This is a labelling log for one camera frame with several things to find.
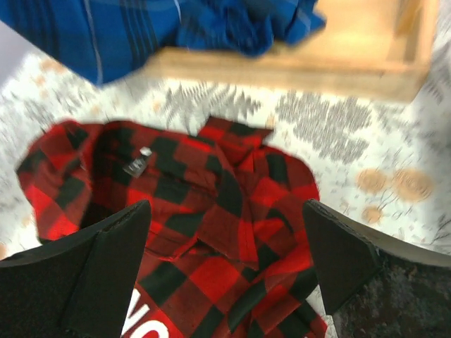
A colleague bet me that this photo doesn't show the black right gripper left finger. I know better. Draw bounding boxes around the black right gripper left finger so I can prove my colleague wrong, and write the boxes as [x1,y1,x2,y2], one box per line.
[1,201,151,337]

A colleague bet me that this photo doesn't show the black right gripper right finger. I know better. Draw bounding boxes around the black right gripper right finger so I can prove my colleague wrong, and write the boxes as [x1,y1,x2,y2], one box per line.
[302,200,450,338]

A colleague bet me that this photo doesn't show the red plaid shirt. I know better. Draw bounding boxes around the red plaid shirt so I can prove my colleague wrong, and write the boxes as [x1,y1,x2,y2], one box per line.
[17,117,327,337]

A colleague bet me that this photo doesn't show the blue plaid shirt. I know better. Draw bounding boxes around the blue plaid shirt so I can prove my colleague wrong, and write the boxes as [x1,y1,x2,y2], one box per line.
[1,0,326,85]

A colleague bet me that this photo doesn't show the wooden clothes rack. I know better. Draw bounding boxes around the wooden clothes rack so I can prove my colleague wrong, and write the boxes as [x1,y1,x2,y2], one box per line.
[144,1,440,101]

